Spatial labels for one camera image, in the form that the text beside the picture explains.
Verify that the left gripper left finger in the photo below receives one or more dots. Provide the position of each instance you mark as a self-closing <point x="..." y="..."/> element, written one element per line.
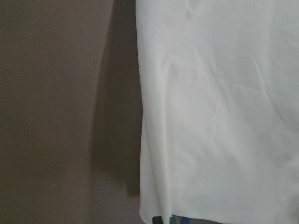
<point x="157" y="220"/>

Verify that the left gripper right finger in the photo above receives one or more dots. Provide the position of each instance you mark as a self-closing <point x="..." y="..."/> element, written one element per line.
<point x="173" y="220"/>

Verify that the cream long-sleeve cat shirt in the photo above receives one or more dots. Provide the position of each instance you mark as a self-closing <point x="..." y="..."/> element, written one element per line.
<point x="220" y="96"/>

